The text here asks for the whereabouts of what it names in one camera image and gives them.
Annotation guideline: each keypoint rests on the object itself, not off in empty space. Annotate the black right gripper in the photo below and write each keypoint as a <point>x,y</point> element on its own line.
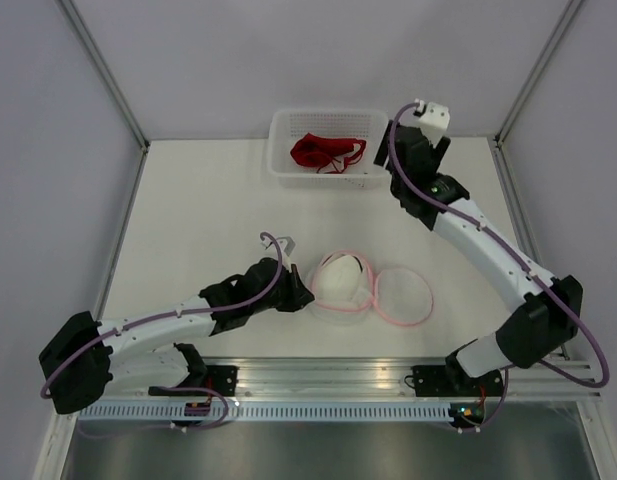
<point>438,151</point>

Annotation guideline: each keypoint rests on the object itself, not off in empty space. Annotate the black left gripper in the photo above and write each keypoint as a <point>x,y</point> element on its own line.
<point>300,295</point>

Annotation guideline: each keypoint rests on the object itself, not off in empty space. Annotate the white mesh laundry bag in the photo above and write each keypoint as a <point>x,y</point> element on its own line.
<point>397,295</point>

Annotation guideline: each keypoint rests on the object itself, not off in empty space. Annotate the white padded bra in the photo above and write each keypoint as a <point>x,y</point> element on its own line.
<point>340,278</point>

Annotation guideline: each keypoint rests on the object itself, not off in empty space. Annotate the red bra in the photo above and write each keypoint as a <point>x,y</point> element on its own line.
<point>328,155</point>

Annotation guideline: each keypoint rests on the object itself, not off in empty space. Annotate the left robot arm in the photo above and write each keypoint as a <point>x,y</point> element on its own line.
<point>85,356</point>

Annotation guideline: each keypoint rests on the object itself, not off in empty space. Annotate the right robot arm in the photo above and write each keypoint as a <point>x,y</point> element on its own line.
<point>543,309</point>

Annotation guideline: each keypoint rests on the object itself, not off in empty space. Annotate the white perforated plastic basket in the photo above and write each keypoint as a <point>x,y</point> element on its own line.
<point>290,125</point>

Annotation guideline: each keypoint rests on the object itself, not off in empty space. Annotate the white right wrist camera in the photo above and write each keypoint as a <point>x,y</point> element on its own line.
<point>433,118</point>

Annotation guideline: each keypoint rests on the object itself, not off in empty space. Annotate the right aluminium frame post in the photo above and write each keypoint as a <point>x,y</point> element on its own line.
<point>550,47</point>

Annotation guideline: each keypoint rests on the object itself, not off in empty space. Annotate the aluminium frame post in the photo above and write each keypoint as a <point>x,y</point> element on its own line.
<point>89,45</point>
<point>550,47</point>

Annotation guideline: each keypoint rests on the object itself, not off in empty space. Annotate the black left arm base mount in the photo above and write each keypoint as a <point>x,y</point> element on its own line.
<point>218,380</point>

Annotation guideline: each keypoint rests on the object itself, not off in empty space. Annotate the white slotted cable duct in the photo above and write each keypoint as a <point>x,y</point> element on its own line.
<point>180,411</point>

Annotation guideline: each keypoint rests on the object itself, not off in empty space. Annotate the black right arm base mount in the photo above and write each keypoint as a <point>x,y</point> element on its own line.
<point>438,385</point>

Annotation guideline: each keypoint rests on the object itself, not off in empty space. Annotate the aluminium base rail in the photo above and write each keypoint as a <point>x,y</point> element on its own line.
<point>301,379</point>

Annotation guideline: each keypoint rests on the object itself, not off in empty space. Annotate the left aluminium frame post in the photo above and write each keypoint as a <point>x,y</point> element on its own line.
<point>89,45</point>

